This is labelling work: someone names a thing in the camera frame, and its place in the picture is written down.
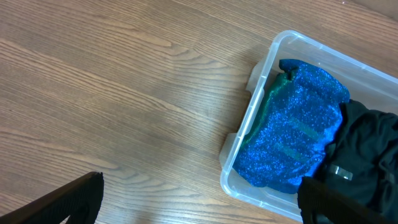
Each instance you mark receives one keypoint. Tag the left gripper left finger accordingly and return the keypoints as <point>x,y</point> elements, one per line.
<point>77,202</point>

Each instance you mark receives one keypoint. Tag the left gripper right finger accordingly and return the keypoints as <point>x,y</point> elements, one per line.
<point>314,198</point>

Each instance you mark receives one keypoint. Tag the black garment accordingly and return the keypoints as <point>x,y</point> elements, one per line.
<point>361,162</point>

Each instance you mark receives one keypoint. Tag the blue sequin glitter cloth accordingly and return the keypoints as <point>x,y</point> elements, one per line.
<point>297,118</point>

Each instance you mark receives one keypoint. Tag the clear plastic storage bin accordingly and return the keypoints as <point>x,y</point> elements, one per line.
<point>373,88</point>

